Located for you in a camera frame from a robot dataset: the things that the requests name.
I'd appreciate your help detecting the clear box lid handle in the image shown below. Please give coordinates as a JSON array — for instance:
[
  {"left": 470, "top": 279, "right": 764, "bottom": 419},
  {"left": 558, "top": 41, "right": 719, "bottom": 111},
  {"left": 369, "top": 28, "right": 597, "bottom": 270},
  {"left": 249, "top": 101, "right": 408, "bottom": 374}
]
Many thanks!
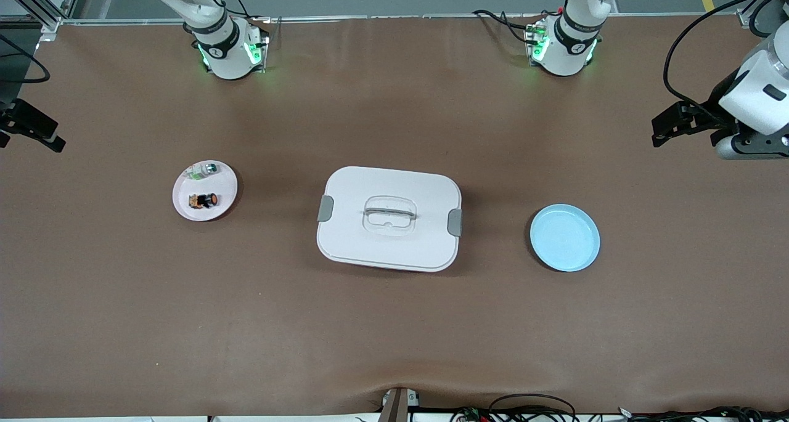
[{"left": 361, "top": 195, "right": 418, "bottom": 235}]

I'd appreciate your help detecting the green push-button switch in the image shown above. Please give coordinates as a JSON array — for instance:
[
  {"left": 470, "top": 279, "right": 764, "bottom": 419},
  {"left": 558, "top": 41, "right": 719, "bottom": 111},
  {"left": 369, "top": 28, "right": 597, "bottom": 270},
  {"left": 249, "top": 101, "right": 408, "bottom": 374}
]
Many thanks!
[{"left": 186, "top": 162, "right": 220, "bottom": 182}]

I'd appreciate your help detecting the black cable bundle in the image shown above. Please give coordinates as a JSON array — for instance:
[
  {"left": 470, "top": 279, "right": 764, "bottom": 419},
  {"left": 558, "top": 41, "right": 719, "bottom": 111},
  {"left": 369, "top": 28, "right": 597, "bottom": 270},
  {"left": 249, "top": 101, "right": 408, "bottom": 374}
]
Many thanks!
[{"left": 450, "top": 394, "right": 789, "bottom": 422}]

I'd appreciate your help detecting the white lidded storage box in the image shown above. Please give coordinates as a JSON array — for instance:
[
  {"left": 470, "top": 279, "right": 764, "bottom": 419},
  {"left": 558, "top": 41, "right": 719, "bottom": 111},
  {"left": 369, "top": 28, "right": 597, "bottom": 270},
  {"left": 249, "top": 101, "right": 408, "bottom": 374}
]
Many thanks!
[{"left": 316, "top": 166, "right": 463, "bottom": 273}]

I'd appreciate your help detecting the light blue round plate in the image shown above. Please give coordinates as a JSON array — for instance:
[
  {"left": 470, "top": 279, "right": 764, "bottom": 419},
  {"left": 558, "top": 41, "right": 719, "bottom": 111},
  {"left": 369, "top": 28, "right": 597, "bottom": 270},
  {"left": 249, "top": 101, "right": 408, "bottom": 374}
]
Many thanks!
[{"left": 529, "top": 203, "right": 601, "bottom": 273}]

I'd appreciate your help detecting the black base power cable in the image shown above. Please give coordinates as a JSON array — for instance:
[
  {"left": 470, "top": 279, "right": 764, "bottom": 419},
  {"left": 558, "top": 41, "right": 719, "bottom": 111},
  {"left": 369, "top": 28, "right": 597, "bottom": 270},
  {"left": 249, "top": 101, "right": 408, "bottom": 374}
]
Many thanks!
[{"left": 472, "top": 7, "right": 558, "bottom": 44}]

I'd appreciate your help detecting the aluminium frame profile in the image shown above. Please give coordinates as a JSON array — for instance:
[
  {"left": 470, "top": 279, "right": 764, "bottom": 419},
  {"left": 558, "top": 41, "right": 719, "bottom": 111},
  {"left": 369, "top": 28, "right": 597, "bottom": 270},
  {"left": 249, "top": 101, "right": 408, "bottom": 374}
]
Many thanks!
[
  {"left": 0, "top": 0, "right": 84, "bottom": 42},
  {"left": 737, "top": 0, "right": 789, "bottom": 28}
]

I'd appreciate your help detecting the pink round plate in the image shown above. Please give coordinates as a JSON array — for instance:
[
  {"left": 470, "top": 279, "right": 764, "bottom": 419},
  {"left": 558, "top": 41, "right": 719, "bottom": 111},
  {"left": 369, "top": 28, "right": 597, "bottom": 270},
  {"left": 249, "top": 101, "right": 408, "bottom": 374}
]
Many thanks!
[{"left": 172, "top": 160, "right": 239, "bottom": 222}]

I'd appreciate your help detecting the metal table edge bracket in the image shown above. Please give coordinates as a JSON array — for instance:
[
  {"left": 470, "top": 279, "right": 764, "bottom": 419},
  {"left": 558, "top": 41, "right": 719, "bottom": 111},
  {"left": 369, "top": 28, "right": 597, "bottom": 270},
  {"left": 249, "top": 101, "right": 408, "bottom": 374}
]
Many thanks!
[{"left": 379, "top": 387, "right": 421, "bottom": 422}]

